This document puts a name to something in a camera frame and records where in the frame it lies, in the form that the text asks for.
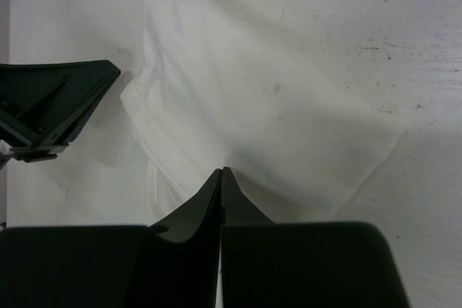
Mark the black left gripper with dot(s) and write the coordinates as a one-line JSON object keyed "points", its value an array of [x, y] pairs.
{"points": [[44, 107]]}

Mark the white tank top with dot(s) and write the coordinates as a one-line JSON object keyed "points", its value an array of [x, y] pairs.
{"points": [[222, 86]]}

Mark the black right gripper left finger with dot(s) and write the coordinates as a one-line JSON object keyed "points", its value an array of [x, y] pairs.
{"points": [[172, 263]]}

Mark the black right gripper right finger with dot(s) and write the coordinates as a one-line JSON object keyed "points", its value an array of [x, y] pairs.
{"points": [[320, 264]]}

